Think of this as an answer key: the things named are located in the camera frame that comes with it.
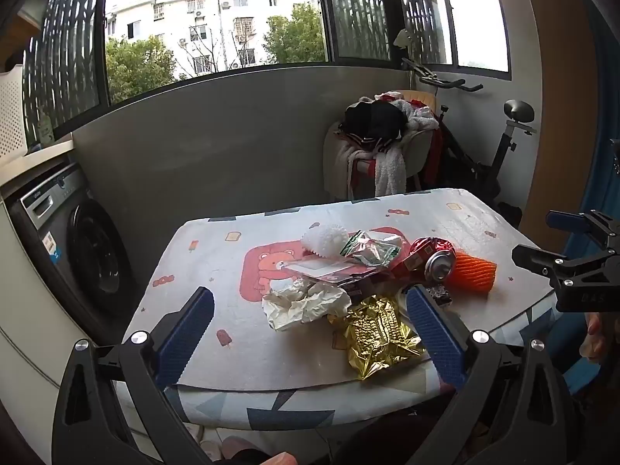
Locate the white fleece garment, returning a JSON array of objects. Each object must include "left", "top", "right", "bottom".
[{"left": 334, "top": 141, "right": 408, "bottom": 197}]

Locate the green silver snack wrapper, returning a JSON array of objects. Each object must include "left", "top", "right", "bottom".
[{"left": 339, "top": 230, "right": 405, "bottom": 268}]

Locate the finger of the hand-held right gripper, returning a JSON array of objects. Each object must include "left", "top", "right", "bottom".
[
  {"left": 546, "top": 209, "right": 620, "bottom": 253},
  {"left": 512, "top": 245, "right": 620, "bottom": 291}
]

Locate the person's right hand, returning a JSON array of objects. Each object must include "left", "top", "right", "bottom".
[{"left": 579, "top": 312, "right": 608, "bottom": 366}]

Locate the window with patterned screens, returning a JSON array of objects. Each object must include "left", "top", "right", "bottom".
[{"left": 19, "top": 0, "right": 514, "bottom": 151}]

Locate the white apartment building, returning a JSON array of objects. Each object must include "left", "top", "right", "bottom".
[{"left": 105, "top": 0, "right": 320, "bottom": 81}]

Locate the grey washing machine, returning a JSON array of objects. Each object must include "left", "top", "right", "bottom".
[{"left": 10, "top": 162, "right": 141, "bottom": 335}]

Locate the bear printed foam mat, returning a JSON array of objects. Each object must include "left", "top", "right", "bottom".
[{"left": 121, "top": 188, "right": 570, "bottom": 393}]

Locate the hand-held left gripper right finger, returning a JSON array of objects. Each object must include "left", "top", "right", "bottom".
[{"left": 406, "top": 285, "right": 579, "bottom": 465}]

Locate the gold foil wrapper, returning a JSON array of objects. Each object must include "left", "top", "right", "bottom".
[{"left": 327, "top": 296, "right": 427, "bottom": 381}]

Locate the crumpled white paper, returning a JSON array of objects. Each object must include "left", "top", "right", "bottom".
[{"left": 262, "top": 282, "right": 352, "bottom": 332}]

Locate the crushed red drink can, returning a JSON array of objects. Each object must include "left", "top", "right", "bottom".
[{"left": 409, "top": 236, "right": 458, "bottom": 282}]

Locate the black garment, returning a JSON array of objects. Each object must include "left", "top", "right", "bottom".
[{"left": 339, "top": 99, "right": 408, "bottom": 142}]

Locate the black exercise bike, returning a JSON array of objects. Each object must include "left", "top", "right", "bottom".
[{"left": 400, "top": 55, "right": 538, "bottom": 214}]

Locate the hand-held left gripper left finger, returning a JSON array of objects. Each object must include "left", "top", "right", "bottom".
[{"left": 52, "top": 287, "right": 215, "bottom": 465}]

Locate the orange foam fruit net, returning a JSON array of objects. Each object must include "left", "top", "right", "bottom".
[{"left": 443, "top": 250, "right": 498, "bottom": 295}]

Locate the beige chair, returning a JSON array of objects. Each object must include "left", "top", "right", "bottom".
[{"left": 324, "top": 90, "right": 439, "bottom": 199}]

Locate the white foam fruit net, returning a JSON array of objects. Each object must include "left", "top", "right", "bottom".
[{"left": 301, "top": 223, "right": 350, "bottom": 258}]

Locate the white floor lamp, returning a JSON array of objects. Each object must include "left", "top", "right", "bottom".
[{"left": 393, "top": 28, "right": 418, "bottom": 93}]

